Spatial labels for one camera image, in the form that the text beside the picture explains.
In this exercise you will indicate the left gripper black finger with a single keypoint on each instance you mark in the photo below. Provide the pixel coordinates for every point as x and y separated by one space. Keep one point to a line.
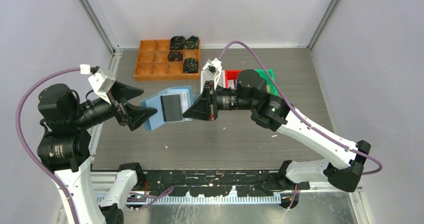
136 116
120 92

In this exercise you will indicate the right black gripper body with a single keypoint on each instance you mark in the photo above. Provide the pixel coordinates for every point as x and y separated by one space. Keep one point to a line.
222 100

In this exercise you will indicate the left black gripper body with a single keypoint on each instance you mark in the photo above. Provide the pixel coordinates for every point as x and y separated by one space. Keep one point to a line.
101 109

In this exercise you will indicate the dark grey credit card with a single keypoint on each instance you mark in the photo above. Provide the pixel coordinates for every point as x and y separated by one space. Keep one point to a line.
171 108

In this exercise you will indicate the blue leather card holder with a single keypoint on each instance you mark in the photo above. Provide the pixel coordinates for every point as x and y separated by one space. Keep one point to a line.
156 121

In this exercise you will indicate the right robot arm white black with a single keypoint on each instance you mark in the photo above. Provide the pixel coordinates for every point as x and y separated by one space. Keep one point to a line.
343 160

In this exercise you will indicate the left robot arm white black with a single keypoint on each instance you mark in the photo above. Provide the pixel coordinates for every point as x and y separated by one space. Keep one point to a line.
64 148

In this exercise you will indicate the red plastic bin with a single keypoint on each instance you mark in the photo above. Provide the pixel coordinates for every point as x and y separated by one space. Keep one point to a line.
230 79

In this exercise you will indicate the white plastic bin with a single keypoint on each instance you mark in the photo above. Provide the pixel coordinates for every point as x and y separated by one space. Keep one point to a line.
204 76

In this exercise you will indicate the orange wooden compartment tray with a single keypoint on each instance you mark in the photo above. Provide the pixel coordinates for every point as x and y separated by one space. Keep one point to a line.
152 62

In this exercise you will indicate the green plastic bin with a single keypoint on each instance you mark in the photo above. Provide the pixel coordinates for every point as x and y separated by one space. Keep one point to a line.
270 87

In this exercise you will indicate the rolled dark belt middle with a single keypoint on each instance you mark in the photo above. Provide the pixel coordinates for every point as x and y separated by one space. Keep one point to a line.
175 56

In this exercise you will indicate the rolled dark belt top right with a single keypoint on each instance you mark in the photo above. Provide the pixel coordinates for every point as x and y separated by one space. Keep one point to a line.
191 43

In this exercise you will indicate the rolled dark belt top left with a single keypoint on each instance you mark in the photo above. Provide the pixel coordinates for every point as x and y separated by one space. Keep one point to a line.
177 43

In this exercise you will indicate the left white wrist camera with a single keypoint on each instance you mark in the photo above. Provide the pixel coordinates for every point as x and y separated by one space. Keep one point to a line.
101 80

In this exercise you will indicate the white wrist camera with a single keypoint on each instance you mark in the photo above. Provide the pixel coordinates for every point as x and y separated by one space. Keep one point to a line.
214 69
101 80

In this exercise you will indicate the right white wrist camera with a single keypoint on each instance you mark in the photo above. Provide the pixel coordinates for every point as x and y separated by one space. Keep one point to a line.
214 69

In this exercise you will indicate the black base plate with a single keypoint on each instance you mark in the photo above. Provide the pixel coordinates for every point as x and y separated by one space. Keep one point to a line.
212 182

